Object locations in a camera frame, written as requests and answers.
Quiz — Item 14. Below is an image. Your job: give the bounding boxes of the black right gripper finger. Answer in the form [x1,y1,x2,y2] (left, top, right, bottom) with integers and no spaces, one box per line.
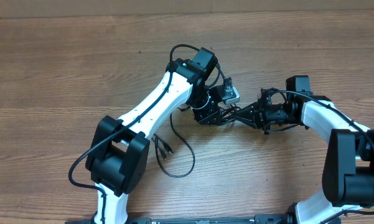
[235,103,259,118]
[236,116,258,129]

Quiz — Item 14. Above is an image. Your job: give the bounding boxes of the black left camera cable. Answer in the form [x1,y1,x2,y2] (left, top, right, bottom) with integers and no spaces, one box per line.
[67,44,228,224]

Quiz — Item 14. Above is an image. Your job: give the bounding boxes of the black USB cable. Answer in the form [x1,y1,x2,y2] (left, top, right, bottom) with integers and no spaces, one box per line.
[152,104,242,179]

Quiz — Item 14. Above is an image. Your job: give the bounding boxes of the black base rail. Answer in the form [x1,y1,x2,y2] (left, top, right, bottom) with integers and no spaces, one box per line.
[65,203,343,224]

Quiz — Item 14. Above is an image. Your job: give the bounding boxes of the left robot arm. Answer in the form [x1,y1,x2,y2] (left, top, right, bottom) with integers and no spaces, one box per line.
[85,48,240,223]

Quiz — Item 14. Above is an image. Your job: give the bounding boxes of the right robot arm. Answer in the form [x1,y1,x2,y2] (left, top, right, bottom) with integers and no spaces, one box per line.
[233,75,374,223]

